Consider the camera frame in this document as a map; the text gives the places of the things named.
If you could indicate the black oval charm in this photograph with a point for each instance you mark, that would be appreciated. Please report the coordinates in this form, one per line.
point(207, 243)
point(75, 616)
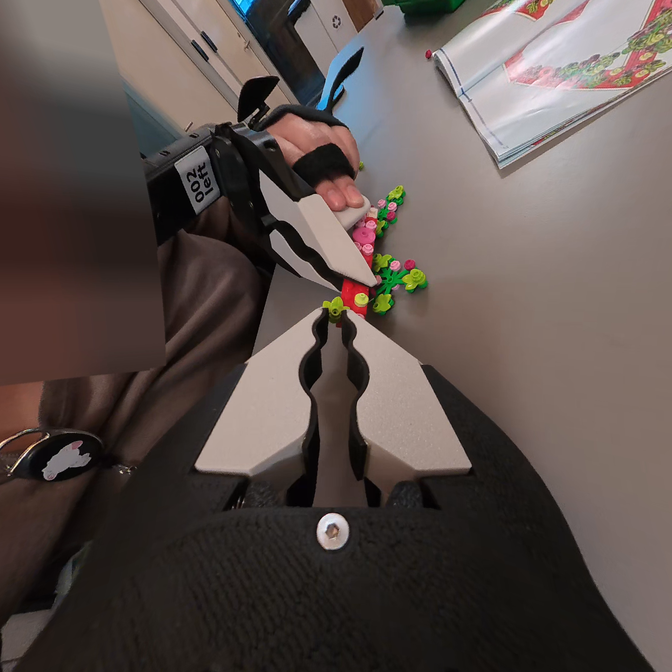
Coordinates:
point(68, 456)

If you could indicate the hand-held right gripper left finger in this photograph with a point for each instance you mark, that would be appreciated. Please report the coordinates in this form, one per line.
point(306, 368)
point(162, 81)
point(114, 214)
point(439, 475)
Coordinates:
point(257, 414)

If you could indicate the person's left hand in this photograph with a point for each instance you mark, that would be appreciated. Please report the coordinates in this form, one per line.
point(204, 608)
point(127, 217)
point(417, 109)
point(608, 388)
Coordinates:
point(315, 136)

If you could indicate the white cabinet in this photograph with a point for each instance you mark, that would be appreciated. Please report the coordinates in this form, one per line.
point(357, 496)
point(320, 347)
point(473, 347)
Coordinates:
point(173, 31)

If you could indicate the green plastic crate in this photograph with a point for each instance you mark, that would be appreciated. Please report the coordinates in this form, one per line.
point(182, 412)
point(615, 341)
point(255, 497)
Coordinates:
point(425, 4)

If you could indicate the red lego strip with flowers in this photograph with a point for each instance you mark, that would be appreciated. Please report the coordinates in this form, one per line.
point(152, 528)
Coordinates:
point(353, 291)

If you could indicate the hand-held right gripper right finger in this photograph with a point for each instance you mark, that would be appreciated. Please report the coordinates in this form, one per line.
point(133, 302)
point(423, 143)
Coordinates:
point(409, 420)

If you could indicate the metal carabiner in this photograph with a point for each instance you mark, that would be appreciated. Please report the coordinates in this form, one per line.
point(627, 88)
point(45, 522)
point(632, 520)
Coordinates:
point(21, 438)

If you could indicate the lego instruction booklet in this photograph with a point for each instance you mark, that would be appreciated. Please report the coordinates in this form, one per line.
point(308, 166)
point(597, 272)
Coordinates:
point(551, 68)

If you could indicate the white recycling bin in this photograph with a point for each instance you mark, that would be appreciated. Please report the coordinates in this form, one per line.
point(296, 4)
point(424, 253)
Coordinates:
point(328, 26)

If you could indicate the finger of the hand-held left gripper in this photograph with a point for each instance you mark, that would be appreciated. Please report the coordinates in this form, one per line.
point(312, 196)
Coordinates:
point(325, 231)
point(294, 260)

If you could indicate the person's torso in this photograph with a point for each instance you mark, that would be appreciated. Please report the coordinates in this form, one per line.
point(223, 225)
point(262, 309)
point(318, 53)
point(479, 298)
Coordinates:
point(210, 315)

